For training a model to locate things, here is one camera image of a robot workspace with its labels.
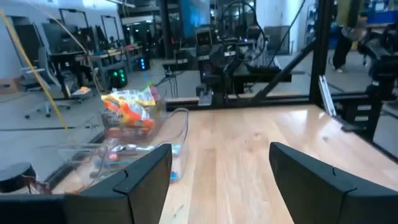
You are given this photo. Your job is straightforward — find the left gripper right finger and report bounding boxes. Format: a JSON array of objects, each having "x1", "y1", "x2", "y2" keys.
[{"x1": 268, "y1": 141, "x2": 358, "y2": 224}]

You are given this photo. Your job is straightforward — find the computer tower green lights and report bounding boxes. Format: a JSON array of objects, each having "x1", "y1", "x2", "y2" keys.
[{"x1": 108, "y1": 67, "x2": 129, "y2": 90}]

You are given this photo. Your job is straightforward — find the cardboard box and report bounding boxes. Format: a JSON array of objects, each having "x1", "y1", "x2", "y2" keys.
[{"x1": 0, "y1": 77, "x2": 21, "y2": 95}]

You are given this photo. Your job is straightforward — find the purple label spice jar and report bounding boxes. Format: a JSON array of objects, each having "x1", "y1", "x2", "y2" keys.
[{"x1": 0, "y1": 162, "x2": 39, "y2": 194}]

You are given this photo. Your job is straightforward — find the person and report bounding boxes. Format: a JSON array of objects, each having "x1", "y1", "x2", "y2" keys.
[{"x1": 331, "y1": 0, "x2": 363, "y2": 74}]

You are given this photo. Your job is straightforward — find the yellow cable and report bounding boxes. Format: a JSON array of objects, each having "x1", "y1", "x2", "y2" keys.
[{"x1": 0, "y1": 9, "x2": 69, "y2": 131}]

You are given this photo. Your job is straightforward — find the grey office chair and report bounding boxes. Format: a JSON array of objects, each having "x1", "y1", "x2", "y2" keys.
[{"x1": 20, "y1": 46, "x2": 72, "y2": 119}]

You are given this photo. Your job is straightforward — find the orange ramen packet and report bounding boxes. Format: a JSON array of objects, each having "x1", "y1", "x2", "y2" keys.
[{"x1": 101, "y1": 95, "x2": 155, "y2": 130}]

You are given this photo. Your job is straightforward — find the iridescent metal spoon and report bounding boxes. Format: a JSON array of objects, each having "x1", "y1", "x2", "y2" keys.
[{"x1": 108, "y1": 144, "x2": 156, "y2": 154}]

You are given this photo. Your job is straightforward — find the clear plastic bin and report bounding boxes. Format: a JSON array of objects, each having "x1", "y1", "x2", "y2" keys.
[
  {"x1": 90, "y1": 107, "x2": 190, "y2": 187},
  {"x1": 0, "y1": 142, "x2": 108, "y2": 195},
  {"x1": 99, "y1": 83, "x2": 167, "y2": 141}
]

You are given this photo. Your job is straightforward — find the large display screen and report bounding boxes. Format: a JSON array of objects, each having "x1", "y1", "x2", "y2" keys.
[{"x1": 181, "y1": 0, "x2": 211, "y2": 40}]

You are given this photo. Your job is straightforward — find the aluminium bracket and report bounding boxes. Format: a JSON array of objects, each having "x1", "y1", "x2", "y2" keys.
[{"x1": 317, "y1": 74, "x2": 337, "y2": 118}]

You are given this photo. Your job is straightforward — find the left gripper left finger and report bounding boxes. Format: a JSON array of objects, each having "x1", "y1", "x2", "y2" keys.
[{"x1": 63, "y1": 143, "x2": 174, "y2": 224}]

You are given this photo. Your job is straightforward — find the black monitor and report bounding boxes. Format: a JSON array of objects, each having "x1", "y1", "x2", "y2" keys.
[{"x1": 41, "y1": 21, "x2": 80, "y2": 54}]

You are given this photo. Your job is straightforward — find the red blue ramen packet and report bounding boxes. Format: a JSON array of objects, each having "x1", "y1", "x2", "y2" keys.
[{"x1": 106, "y1": 126, "x2": 152, "y2": 140}]

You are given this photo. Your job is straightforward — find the wooden office desk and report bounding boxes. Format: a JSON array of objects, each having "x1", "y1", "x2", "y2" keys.
[{"x1": 49, "y1": 45, "x2": 144, "y2": 100}]

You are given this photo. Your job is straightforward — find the computer tower blue lights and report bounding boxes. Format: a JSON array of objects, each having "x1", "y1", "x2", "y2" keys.
[{"x1": 137, "y1": 57, "x2": 151, "y2": 72}]

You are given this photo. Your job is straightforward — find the white-backed pink ramen packet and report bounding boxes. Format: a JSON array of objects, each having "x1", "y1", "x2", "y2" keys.
[{"x1": 110, "y1": 88, "x2": 157, "y2": 107}]

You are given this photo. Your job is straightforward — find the green ramen packet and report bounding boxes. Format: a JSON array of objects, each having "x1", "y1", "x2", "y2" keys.
[{"x1": 140, "y1": 81, "x2": 155, "y2": 93}]

